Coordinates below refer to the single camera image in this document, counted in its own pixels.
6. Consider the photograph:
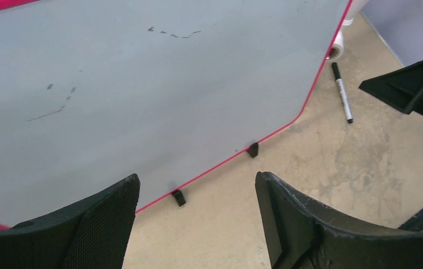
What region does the white PVC pole with fittings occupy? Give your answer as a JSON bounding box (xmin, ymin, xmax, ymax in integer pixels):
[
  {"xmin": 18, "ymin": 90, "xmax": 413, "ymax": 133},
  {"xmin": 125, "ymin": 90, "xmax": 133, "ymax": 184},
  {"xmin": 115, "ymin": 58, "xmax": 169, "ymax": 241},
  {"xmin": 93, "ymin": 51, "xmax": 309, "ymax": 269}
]
[{"xmin": 326, "ymin": 0, "xmax": 369, "ymax": 62}]

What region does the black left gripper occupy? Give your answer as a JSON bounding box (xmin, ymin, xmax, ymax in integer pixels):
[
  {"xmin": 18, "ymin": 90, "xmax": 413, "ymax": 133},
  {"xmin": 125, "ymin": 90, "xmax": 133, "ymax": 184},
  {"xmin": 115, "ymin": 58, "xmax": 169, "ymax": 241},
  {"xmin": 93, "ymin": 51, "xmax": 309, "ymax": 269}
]
[{"xmin": 255, "ymin": 172, "xmax": 423, "ymax": 268}]

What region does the black white marker pen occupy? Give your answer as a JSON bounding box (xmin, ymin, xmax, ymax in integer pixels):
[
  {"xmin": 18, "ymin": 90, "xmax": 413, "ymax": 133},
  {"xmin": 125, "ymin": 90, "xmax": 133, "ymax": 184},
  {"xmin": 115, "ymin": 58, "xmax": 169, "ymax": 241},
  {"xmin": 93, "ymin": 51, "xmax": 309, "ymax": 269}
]
[{"xmin": 331, "ymin": 62, "xmax": 354, "ymax": 124}]

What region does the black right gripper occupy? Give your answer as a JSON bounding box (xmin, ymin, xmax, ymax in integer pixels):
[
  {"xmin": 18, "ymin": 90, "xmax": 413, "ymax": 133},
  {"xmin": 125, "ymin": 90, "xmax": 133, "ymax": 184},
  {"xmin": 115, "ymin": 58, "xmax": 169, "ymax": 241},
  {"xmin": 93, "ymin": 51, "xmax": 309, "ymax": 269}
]
[{"xmin": 359, "ymin": 60, "xmax": 423, "ymax": 115}]

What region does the black whiteboard foot left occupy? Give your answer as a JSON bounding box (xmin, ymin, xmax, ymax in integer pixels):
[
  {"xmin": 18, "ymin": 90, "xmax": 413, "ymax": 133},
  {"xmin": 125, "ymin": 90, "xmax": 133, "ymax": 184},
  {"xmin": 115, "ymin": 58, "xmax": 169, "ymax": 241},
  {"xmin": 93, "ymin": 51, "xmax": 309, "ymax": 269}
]
[{"xmin": 171, "ymin": 189, "xmax": 187, "ymax": 207}]

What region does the black whiteboard foot right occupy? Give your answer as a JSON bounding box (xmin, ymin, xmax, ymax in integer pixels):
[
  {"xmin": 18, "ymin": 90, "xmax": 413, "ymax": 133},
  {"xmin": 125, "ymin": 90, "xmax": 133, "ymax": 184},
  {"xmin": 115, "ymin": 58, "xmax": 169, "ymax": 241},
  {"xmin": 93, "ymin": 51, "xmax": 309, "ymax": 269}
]
[{"xmin": 246, "ymin": 142, "xmax": 259, "ymax": 158}]

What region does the black whiteboard foot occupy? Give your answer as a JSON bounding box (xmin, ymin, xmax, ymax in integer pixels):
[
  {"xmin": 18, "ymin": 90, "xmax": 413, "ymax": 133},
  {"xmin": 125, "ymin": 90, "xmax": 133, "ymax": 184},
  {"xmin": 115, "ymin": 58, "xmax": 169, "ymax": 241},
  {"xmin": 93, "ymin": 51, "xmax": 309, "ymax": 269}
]
[
  {"xmin": 246, "ymin": 142, "xmax": 259, "ymax": 158},
  {"xmin": 171, "ymin": 189, "xmax": 187, "ymax": 207}
]

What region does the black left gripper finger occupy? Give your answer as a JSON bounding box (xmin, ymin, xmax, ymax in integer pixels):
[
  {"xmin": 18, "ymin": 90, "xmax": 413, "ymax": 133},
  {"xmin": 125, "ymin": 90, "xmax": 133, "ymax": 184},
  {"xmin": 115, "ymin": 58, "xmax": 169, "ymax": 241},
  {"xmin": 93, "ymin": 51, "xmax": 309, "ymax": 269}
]
[{"xmin": 0, "ymin": 174, "xmax": 141, "ymax": 268}]

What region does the pink-framed whiteboard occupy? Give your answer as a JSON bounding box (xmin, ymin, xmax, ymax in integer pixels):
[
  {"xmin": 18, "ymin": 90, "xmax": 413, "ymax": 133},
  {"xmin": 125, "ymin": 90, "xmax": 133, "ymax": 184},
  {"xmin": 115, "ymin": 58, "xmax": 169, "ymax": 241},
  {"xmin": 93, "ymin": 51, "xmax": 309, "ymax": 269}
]
[{"xmin": 0, "ymin": 1, "xmax": 348, "ymax": 226}]

